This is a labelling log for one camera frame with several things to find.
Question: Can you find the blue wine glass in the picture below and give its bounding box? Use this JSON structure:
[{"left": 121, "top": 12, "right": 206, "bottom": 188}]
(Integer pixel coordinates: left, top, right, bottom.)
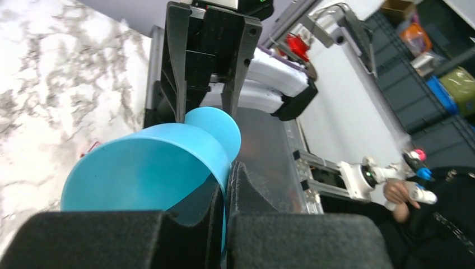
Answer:
[{"left": 60, "top": 106, "right": 241, "bottom": 260}]

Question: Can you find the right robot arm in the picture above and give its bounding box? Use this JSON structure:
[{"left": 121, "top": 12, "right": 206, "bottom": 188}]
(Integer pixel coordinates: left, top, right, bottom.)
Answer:
[{"left": 144, "top": 1, "right": 318, "bottom": 127}]

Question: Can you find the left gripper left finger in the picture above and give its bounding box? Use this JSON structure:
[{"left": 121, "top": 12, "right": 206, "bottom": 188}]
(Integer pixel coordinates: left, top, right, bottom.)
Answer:
[{"left": 1, "top": 183, "right": 223, "bottom": 268}]

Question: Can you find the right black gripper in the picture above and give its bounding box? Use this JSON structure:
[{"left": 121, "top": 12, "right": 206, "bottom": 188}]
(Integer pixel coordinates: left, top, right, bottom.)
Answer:
[{"left": 153, "top": 1, "right": 262, "bottom": 123}]

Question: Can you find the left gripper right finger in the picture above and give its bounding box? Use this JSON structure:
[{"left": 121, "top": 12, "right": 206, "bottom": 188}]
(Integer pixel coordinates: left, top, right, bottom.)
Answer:
[{"left": 226, "top": 161, "right": 392, "bottom": 268}]

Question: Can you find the operator hand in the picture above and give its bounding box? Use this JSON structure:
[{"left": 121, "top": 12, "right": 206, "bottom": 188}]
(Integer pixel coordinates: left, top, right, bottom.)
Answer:
[{"left": 383, "top": 180, "right": 421, "bottom": 223}]

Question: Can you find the white handheld controller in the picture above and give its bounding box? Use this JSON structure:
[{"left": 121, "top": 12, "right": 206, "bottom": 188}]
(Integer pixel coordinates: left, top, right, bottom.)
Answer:
[{"left": 335, "top": 149, "right": 437, "bottom": 205}]

